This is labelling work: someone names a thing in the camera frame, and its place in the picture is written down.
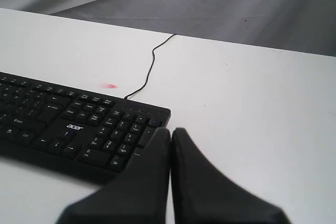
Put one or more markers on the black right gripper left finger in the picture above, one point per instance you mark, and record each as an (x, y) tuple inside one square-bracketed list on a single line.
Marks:
[(138, 195)]

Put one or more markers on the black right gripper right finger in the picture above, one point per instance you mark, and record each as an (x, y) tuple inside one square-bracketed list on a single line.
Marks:
[(202, 194)]

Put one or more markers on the black acer keyboard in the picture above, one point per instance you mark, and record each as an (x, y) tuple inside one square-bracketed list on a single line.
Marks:
[(82, 134)]

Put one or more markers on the grey backdrop cloth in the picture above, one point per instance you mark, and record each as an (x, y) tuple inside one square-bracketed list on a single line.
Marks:
[(298, 25)]

